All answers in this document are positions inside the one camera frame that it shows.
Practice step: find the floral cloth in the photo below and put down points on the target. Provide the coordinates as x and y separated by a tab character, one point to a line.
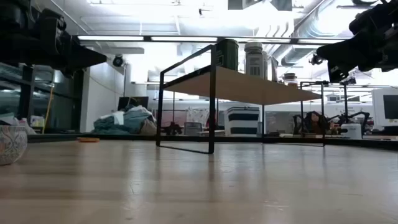
197	115

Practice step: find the white-lid spice jar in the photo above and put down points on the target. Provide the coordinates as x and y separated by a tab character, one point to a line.
253	62

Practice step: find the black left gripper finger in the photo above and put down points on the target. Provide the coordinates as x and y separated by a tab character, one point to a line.
84	56

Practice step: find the patterned ceramic bowl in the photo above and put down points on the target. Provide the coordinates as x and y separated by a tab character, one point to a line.
12	144

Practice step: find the white computer monitor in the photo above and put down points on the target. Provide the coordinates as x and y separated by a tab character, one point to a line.
379	105

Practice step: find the small white appliance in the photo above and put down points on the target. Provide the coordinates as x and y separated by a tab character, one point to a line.
351	130

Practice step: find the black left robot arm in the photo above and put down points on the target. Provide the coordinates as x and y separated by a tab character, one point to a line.
12	31

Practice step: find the black metal rig frame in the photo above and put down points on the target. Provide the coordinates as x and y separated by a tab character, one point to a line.
56	137

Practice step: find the teal and white cloth pile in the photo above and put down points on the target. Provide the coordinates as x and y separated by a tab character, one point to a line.
130	123

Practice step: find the black camera stand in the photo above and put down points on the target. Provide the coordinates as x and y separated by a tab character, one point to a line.
345	99

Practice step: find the wooden shelf black metal frame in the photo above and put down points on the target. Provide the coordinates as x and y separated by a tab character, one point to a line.
248	90

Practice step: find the round black ceiling camera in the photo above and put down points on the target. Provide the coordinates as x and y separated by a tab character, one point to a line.
118	61

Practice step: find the black monitor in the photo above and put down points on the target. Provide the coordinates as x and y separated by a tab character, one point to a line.
136	101

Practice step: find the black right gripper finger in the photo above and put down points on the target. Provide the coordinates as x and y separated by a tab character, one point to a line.
337	73
345	51

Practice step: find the ceiling strip light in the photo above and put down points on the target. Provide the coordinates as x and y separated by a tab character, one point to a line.
110	38
183	39
320	41

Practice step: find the dark green spice tin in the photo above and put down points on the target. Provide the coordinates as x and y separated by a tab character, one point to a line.
228	54

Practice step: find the grey bin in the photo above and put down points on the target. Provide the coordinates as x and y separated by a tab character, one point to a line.
192	129

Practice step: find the flat orange thing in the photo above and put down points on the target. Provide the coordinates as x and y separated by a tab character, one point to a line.
88	140

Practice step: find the black background robot arms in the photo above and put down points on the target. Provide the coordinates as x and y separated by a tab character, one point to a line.
314	123

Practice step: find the silver ventilation duct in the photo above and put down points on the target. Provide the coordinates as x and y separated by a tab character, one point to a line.
298	53

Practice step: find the white and navy striped box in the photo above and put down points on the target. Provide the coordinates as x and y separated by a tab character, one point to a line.
241	116

